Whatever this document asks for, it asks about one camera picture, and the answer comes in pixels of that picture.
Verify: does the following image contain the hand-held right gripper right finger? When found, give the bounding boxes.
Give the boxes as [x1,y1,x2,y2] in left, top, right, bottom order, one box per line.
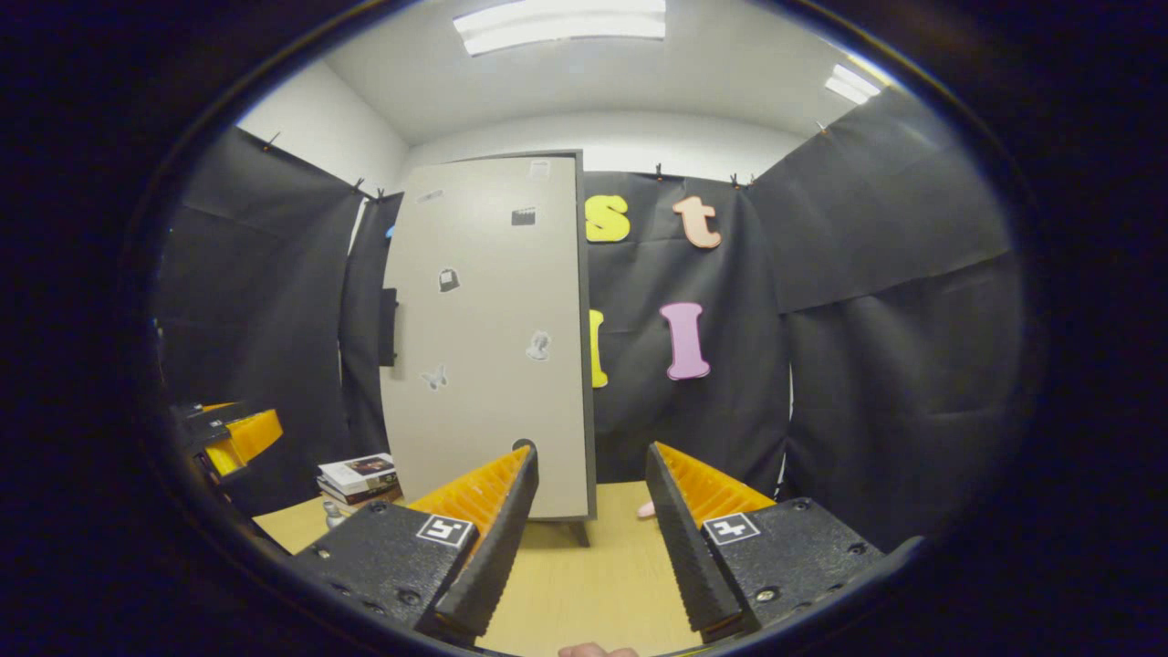
[644,443,886,644]

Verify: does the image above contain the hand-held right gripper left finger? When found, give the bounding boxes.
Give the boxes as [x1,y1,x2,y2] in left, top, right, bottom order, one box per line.
[294,444,540,640]

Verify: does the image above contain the beige cabinet door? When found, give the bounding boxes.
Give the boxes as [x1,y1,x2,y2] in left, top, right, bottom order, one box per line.
[383,155,592,519]

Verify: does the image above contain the dark grey cabinet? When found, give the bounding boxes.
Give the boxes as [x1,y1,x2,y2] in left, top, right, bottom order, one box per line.
[379,149,599,547]

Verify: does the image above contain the white covered book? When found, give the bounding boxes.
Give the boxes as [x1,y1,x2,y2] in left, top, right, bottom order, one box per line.
[317,454,400,494]

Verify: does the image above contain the brown covered book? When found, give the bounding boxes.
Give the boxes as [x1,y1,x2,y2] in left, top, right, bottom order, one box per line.
[319,484,404,509]

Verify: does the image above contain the black backdrop cloth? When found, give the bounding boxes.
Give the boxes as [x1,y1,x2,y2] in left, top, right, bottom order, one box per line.
[155,87,1027,553]

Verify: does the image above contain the small ceiling light panel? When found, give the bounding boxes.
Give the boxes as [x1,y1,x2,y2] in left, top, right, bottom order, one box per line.
[824,64,882,104]

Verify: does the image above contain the large ceiling light panel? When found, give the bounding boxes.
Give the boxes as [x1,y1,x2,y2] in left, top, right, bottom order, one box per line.
[454,0,667,57]

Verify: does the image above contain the black door handle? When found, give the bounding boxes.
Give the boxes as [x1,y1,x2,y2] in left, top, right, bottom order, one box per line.
[379,287,399,368]

